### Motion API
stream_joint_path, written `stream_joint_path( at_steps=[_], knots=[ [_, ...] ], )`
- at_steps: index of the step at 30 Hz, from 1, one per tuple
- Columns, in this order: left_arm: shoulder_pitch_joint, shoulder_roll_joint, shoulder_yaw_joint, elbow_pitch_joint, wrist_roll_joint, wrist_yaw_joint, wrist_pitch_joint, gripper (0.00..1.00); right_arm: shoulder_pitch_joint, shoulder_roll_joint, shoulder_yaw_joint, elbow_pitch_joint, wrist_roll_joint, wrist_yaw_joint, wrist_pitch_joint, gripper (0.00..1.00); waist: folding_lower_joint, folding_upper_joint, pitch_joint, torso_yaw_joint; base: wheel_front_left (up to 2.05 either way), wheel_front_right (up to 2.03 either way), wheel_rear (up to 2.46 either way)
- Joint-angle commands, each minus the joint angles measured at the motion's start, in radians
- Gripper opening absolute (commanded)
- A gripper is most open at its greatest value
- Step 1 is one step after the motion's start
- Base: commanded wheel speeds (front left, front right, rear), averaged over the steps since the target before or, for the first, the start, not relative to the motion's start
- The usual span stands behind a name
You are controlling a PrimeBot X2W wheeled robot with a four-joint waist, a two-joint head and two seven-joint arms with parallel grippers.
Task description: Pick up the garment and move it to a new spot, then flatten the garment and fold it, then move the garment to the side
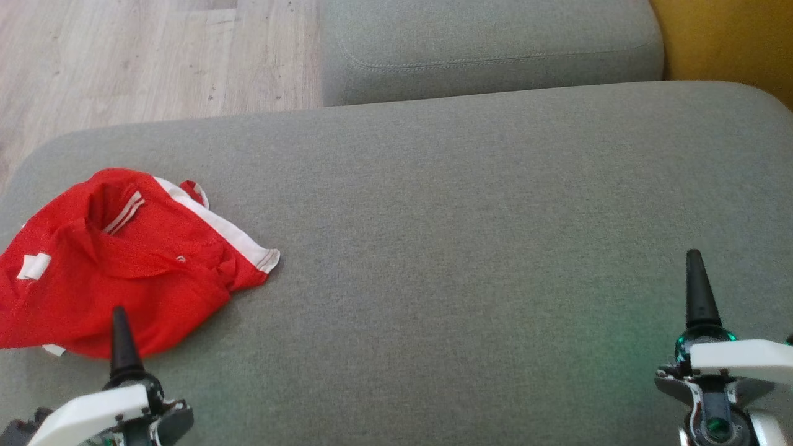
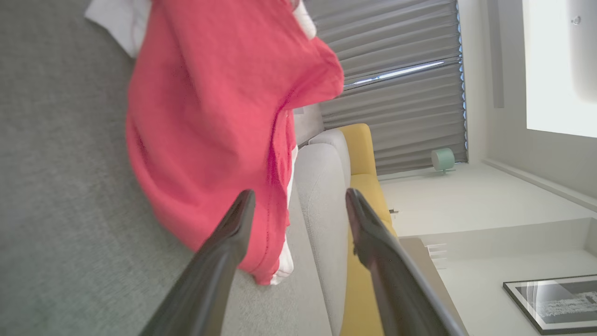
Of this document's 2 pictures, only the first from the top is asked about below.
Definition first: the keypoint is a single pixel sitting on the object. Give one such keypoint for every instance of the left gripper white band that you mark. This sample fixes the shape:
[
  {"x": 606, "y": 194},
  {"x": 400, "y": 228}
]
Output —
[{"x": 93, "y": 412}]

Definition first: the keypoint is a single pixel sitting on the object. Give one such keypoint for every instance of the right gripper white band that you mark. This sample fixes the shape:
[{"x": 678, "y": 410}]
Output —
[{"x": 743, "y": 359}]

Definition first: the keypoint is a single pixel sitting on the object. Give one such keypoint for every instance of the red shirt with white sleeves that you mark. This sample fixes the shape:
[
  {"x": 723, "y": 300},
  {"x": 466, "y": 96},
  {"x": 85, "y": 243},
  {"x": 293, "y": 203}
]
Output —
[{"x": 74, "y": 285}]

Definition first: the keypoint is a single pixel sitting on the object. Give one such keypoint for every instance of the large grey sofa seat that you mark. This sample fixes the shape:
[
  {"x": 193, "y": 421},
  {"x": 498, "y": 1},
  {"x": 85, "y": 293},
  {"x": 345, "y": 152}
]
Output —
[{"x": 464, "y": 248}]

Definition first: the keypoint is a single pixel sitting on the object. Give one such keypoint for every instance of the yellow upholstered panel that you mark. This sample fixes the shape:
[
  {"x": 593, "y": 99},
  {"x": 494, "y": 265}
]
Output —
[{"x": 731, "y": 37}]

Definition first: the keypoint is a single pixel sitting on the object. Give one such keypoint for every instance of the grey sofa cushion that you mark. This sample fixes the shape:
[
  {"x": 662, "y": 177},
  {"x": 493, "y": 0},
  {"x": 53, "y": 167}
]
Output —
[{"x": 495, "y": 37}]

